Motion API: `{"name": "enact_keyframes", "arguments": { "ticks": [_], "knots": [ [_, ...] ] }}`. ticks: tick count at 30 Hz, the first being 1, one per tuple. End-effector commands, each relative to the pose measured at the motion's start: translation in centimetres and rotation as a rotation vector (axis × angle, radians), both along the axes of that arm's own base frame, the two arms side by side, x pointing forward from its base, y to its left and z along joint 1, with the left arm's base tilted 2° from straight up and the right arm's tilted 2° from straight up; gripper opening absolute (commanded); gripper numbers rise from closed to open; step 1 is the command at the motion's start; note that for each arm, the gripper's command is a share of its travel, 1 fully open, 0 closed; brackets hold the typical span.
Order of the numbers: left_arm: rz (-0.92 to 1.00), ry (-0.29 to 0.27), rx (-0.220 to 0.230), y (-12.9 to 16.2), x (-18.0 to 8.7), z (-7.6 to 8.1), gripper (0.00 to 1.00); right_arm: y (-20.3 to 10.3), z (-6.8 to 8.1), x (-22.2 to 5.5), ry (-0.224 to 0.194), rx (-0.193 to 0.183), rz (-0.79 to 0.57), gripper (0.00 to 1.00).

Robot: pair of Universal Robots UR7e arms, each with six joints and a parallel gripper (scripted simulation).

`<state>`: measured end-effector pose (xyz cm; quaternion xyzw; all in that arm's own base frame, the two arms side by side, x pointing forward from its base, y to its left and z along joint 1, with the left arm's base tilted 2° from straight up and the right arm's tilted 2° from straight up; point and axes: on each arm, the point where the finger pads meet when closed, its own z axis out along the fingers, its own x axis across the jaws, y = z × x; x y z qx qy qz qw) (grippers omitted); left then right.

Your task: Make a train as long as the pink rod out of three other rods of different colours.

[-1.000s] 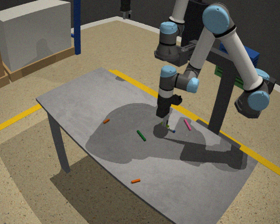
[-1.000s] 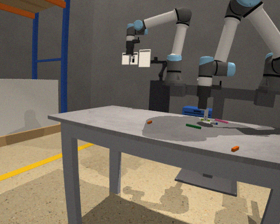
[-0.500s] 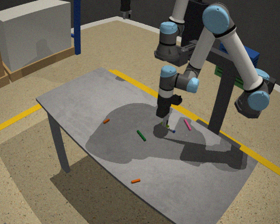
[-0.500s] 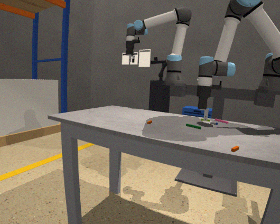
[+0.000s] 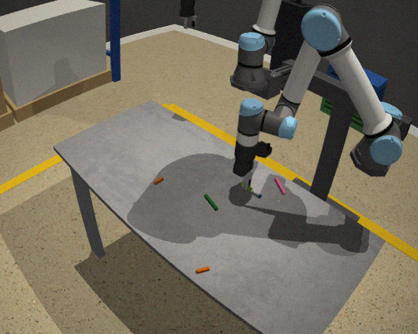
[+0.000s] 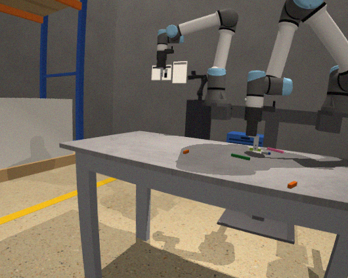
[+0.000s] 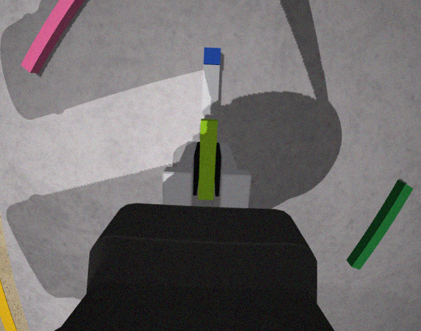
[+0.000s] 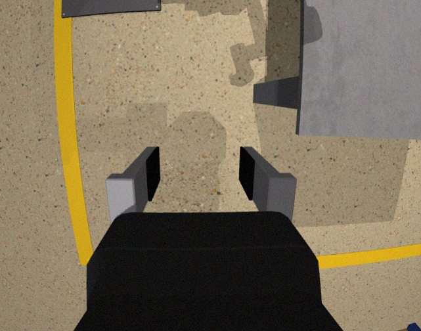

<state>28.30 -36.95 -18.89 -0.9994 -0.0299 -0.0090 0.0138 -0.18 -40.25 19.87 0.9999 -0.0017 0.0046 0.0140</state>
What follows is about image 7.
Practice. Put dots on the pink rod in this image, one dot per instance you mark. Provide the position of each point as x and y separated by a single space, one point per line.
49 34

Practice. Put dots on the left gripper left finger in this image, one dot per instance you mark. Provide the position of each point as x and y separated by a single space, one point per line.
178 181

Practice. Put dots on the small blue block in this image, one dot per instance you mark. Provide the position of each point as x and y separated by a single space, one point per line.
212 56

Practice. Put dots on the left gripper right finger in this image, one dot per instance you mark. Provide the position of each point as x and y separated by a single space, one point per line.
235 184

